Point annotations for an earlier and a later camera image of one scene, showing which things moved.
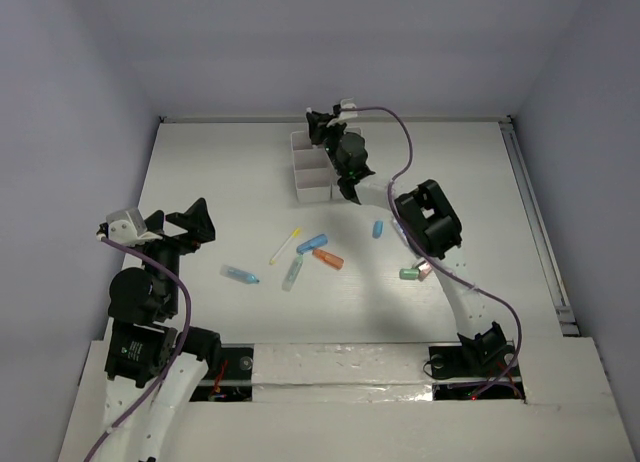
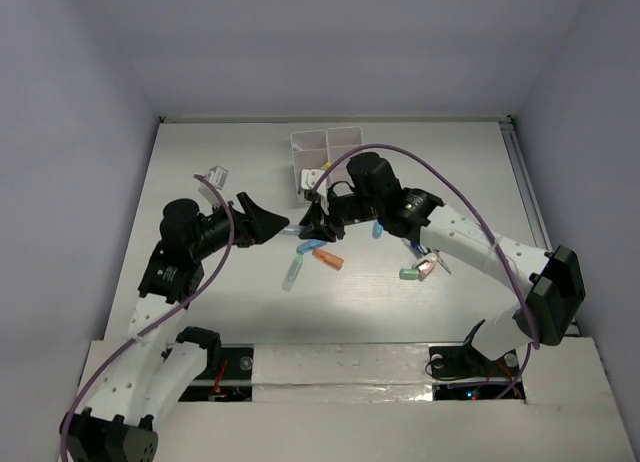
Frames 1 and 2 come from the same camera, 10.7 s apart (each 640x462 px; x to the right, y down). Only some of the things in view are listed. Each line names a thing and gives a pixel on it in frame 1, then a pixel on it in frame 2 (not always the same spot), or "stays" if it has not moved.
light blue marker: (238, 274) -> (292, 229)
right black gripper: (318, 125) -> (325, 233)
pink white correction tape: (423, 271) stays
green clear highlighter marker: (292, 272) stays
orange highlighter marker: (329, 259) stays
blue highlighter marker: (317, 241) stays
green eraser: (409, 273) stays
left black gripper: (176, 238) -> (242, 222)
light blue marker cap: (377, 229) stays
